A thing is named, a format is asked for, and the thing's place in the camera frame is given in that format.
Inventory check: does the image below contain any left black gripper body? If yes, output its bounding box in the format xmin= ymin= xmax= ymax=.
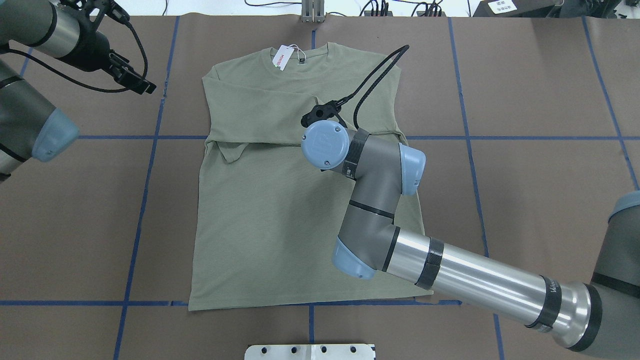
xmin=75 ymin=35 xmax=125 ymax=81

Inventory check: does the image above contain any green long-sleeve shirt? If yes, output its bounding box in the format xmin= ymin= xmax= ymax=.
xmin=188 ymin=42 xmax=430 ymax=312

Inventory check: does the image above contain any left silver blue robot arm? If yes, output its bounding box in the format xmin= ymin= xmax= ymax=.
xmin=0 ymin=0 xmax=156 ymax=182

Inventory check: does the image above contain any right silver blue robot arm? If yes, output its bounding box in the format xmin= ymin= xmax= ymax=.
xmin=301 ymin=120 xmax=639 ymax=360

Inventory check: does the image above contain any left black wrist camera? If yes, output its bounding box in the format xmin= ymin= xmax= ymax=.
xmin=59 ymin=0 xmax=131 ymax=27

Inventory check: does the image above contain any white camera mast base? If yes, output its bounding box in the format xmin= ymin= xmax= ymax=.
xmin=244 ymin=343 xmax=377 ymax=360

